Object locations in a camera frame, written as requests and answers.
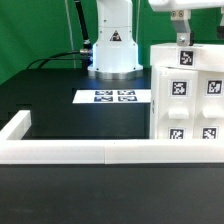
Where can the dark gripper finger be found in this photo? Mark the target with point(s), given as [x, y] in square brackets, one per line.
[220, 27]
[180, 20]

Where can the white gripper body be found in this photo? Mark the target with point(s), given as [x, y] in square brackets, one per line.
[171, 5]

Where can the white cabinet top box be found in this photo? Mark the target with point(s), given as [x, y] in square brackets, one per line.
[204, 57]

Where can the white cabinet body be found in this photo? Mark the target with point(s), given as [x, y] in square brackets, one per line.
[154, 108]

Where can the white cabinet door panel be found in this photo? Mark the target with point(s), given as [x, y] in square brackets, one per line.
[209, 110]

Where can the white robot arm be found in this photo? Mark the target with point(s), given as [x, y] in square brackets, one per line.
[115, 53]

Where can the white base tag plate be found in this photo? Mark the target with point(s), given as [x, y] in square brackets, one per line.
[112, 96]

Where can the green backdrop curtain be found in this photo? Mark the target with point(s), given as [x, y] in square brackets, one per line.
[36, 29]

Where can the white U-shaped fence frame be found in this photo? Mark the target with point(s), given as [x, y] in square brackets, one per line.
[14, 149]

